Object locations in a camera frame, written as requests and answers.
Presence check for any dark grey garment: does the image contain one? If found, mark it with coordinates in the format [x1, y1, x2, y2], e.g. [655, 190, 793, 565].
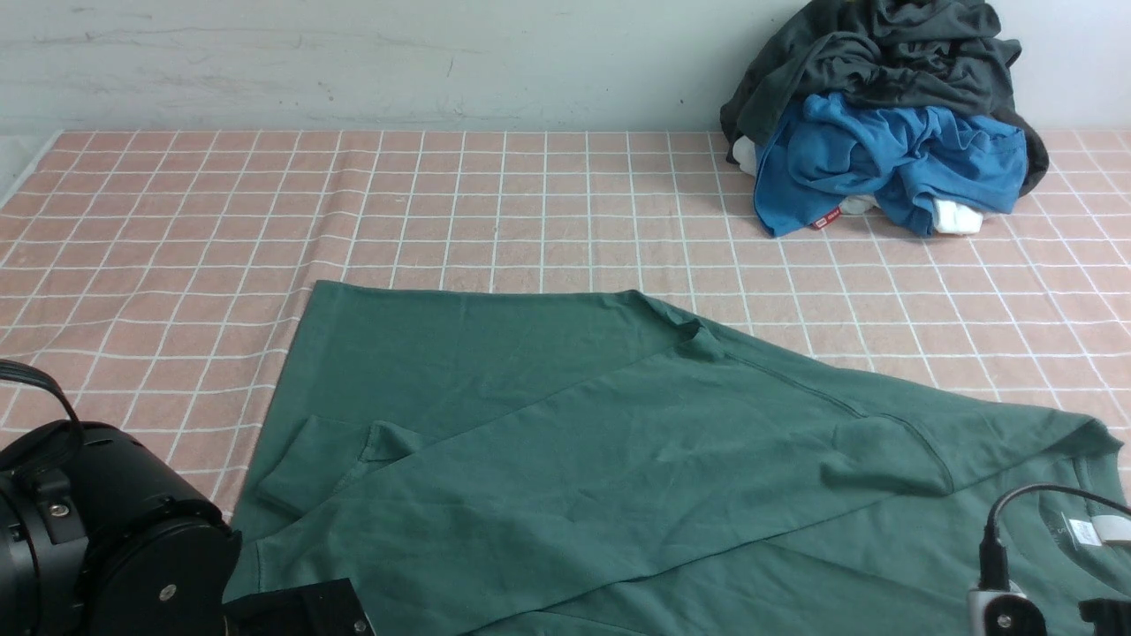
[719, 1, 1050, 194]

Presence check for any blue garment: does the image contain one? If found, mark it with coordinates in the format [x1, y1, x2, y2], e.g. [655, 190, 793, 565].
[753, 93, 1030, 237]

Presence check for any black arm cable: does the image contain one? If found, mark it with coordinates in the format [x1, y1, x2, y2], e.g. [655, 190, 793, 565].
[0, 359, 86, 478]

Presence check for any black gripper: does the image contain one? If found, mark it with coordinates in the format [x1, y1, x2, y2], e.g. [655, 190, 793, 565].
[223, 579, 375, 635]
[1078, 599, 1131, 636]

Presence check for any pink grid tablecloth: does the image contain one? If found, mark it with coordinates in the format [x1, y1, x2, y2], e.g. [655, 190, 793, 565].
[1, 130, 1130, 510]

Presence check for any green long sleeve shirt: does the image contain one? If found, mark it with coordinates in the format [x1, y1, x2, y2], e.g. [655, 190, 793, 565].
[226, 281, 1122, 635]

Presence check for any black camera cable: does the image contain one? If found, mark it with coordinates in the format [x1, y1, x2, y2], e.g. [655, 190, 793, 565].
[978, 483, 1131, 591]

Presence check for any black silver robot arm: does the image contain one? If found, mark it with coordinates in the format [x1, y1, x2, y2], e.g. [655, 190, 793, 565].
[3, 411, 1128, 635]

